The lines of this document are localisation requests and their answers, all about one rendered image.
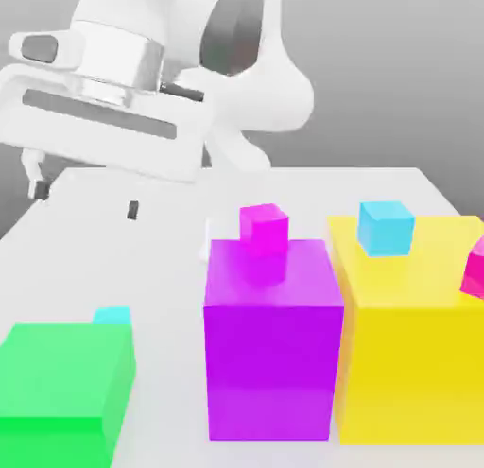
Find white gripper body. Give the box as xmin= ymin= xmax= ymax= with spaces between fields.
xmin=0 ymin=62 xmax=208 ymax=184

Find small cyan cube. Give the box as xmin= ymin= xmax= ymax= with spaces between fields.
xmin=356 ymin=200 xmax=416 ymax=258
xmin=92 ymin=305 xmax=132 ymax=326

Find small magenta cube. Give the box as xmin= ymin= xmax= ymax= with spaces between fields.
xmin=239 ymin=202 xmax=290 ymax=258

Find small pink cube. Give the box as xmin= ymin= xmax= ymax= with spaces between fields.
xmin=459 ymin=234 xmax=484 ymax=301

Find large green box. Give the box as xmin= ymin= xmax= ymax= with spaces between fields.
xmin=0 ymin=321 xmax=137 ymax=468

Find large purple box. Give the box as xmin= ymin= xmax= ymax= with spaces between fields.
xmin=202 ymin=238 xmax=346 ymax=442

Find large yellow box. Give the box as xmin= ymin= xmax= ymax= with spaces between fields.
xmin=326 ymin=214 xmax=484 ymax=447

